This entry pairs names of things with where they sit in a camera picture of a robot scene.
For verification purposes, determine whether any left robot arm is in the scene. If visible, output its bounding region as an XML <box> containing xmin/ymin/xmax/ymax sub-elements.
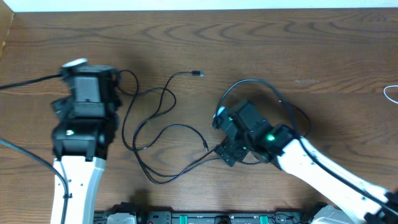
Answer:
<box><xmin>50</xmin><ymin>62</ymin><xmax>121</xmax><ymax>223</ymax></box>

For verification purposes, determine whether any white USB cable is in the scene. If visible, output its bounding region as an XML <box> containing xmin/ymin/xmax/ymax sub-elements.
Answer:
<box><xmin>382</xmin><ymin>84</ymin><xmax>398</xmax><ymax>105</ymax></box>

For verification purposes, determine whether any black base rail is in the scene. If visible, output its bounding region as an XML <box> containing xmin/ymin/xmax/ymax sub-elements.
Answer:
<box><xmin>93</xmin><ymin>202</ymin><xmax>361</xmax><ymax>224</ymax></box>

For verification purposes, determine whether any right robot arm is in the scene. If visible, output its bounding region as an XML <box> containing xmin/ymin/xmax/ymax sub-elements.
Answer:
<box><xmin>212</xmin><ymin>101</ymin><xmax>397</xmax><ymax>223</ymax></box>

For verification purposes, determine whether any cardboard box edge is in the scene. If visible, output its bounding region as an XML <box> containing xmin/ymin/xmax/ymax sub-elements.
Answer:
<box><xmin>0</xmin><ymin>0</ymin><xmax>14</xmax><ymax>55</ymax></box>

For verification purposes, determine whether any black USB cable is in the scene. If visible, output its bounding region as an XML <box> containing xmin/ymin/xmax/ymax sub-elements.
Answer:
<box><xmin>115</xmin><ymin>68</ymin><xmax>312</xmax><ymax>186</ymax></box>

